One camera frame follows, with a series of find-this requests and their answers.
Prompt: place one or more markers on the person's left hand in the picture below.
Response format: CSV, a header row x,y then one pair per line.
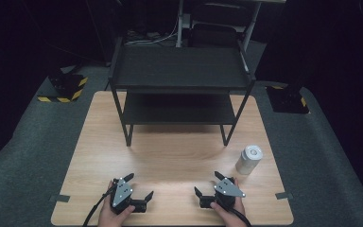
x,y
110,216

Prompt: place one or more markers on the black stand base striped tape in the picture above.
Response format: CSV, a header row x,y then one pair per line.
x,y
288,99
64,90

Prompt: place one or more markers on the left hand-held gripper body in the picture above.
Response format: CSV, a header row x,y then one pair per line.
x,y
122,193

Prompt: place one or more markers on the white cylindrical can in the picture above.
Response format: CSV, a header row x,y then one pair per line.
x,y
249,160

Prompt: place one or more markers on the white metal desk frame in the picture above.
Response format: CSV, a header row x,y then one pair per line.
x,y
180,23

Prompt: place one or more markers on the black two-tier shelf rack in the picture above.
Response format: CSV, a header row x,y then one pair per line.
x,y
179,67

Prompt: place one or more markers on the grey tape strip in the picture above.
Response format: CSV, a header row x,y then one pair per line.
x,y
60,198
284,195

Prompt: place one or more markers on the person's right hand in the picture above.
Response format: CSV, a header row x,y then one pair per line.
x,y
230,217

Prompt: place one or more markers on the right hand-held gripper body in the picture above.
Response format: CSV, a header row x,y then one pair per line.
x,y
227,189

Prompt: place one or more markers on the black office chair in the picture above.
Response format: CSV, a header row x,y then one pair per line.
x,y
213,31

